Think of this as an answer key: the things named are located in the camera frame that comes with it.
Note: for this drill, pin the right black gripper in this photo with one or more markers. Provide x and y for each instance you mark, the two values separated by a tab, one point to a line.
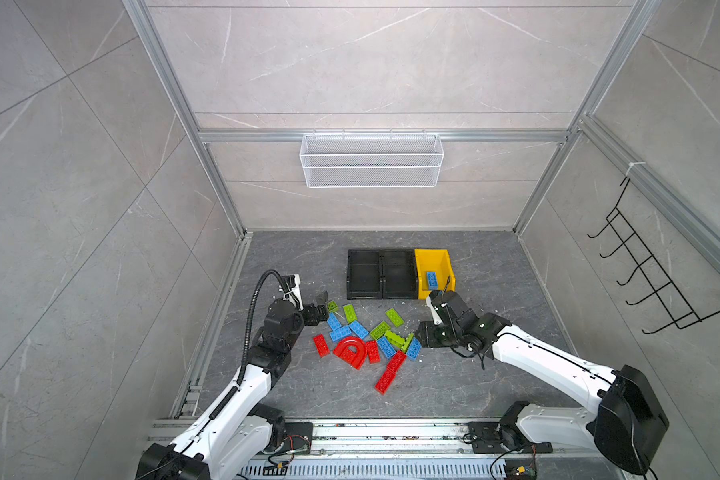
426	335

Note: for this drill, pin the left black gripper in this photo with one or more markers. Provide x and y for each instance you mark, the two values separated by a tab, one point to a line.
313	318

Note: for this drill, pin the blue lego brick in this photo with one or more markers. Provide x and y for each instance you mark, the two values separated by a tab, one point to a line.
358	329
386	348
432	280
414	348
333	322
340	333

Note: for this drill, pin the red lego brick diagonal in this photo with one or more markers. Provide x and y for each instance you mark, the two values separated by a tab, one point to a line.
385	382
396	362

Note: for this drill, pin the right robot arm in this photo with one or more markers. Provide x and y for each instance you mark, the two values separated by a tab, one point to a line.
617	414

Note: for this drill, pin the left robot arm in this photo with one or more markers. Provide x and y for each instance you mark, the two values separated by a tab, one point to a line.
238	426

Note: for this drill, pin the green lego brick upright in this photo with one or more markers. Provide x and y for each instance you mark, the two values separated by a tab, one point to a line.
349	313

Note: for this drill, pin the red lego brick far left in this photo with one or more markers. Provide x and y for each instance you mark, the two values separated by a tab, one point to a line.
321	345

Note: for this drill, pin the black two-compartment tray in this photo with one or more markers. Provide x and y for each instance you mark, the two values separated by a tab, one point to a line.
381	274

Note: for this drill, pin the yellow plastic bin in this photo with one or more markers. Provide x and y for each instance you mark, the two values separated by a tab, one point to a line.
434	271

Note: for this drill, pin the red arch lego piece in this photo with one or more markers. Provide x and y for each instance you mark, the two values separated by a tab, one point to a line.
351	350

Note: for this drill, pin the red lego brick beside arch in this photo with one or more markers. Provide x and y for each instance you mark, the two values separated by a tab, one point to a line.
372	352

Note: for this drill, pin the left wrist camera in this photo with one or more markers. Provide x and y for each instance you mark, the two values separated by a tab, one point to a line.
292	291

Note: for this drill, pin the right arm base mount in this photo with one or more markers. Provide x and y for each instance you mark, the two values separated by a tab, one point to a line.
495	438

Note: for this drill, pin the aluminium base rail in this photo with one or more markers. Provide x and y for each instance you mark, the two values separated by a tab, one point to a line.
425	448

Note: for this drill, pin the white wire mesh basket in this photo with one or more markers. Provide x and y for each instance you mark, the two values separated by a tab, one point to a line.
371	160

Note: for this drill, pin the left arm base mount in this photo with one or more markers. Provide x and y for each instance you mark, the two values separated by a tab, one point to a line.
291	438

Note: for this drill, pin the black wire hook rack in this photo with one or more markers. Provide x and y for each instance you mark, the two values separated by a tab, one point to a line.
646	265

